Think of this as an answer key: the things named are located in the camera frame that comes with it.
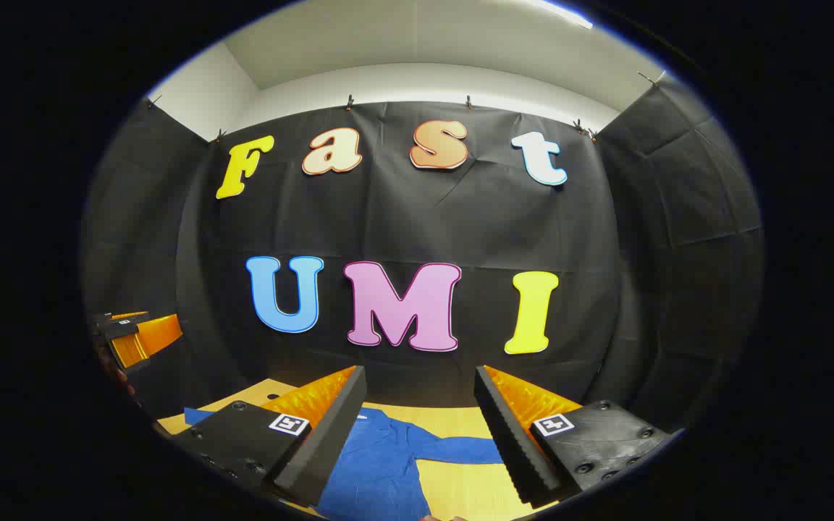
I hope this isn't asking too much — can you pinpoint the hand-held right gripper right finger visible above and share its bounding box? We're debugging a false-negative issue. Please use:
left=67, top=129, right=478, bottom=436
left=473, top=365, right=682, bottom=509

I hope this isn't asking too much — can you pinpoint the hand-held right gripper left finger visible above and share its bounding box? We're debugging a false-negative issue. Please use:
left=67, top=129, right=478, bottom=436
left=169, top=365, right=368, bottom=509

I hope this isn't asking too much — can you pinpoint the blue shirt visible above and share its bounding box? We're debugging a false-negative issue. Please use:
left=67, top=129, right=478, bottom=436
left=184, top=407, right=505, bottom=521

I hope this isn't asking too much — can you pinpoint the black backdrop cloth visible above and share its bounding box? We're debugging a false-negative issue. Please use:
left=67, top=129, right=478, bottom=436
left=80, top=72, right=764, bottom=435

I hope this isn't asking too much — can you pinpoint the row of small backdrop clips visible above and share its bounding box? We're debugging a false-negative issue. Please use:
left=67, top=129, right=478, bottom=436
left=146, top=71, right=660, bottom=142

